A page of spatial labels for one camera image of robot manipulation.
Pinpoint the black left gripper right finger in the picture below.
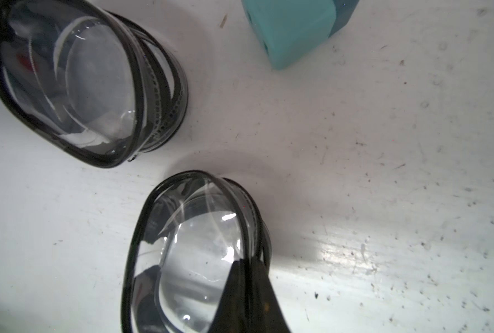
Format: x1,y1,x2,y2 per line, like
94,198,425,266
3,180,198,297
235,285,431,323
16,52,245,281
250,260,291,333

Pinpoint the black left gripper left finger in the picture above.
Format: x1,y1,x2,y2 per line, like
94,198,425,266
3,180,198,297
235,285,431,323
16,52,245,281
208,259,248,333

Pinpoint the black cable front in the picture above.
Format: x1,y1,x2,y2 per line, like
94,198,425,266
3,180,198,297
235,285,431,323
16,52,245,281
121,169,272,333

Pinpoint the black cable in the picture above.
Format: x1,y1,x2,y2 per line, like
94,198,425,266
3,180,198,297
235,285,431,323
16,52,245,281
121,169,272,333
0,0,190,169

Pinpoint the teal wall charger front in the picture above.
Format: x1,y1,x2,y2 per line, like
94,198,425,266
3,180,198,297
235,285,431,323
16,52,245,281
241,0,359,70

